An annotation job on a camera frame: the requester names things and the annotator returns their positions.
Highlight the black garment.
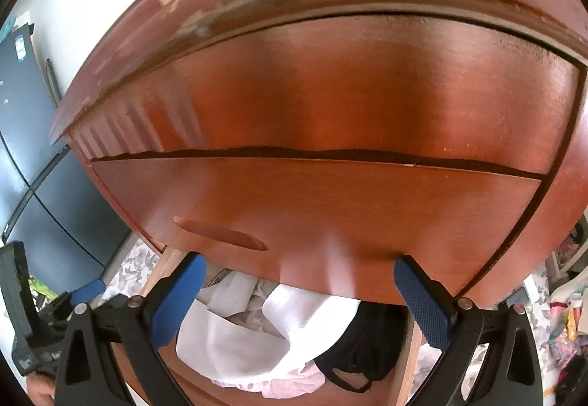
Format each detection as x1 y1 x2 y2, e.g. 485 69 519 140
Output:
313 299 411 394

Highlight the wooden drawer below fluted panel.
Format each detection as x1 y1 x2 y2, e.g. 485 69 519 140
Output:
89 155 545 308

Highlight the white lattice shelf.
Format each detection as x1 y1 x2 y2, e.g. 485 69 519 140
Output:
546 215 588 297

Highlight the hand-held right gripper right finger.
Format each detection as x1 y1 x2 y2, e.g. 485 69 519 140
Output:
394 253 543 406

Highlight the wooden drawer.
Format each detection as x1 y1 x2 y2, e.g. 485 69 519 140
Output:
108 245 423 406
89 155 545 308

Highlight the wooden bottom drawer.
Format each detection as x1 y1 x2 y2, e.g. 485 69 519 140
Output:
108 245 423 406

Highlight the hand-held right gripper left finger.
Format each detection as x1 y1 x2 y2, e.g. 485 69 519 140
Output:
56 252 207 406

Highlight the white garment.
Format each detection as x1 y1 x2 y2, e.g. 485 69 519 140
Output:
176 272 362 388

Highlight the green white packet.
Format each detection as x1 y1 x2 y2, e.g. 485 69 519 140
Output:
28 275 52 299

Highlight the black charger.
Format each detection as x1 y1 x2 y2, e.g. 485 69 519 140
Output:
506 285 529 306

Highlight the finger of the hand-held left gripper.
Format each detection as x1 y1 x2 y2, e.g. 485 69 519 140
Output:
67 280 105 305
42 291 75 325

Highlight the person's left hand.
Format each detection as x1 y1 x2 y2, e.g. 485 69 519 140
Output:
25 376 58 406

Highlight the pink cloth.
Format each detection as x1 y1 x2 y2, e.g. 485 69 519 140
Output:
220 309 328 401

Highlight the grey floral bedsheet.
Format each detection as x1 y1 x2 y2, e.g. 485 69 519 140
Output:
103 238 568 406

